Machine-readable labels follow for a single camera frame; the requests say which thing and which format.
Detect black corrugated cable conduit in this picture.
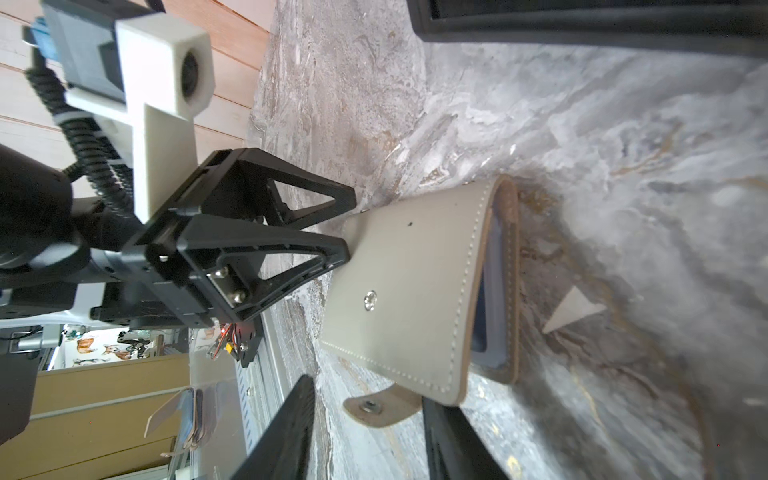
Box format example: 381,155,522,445
23,62,136,217

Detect beige leather card holder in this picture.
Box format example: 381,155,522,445
321,175,520,428

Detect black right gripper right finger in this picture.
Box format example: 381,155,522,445
422,398,507,480

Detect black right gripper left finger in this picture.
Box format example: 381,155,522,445
232,375,316,480

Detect black plastic bin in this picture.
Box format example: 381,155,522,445
407,0,767,58

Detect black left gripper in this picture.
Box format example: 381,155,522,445
90,148,357,367

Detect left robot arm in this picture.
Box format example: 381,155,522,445
1,148,356,440

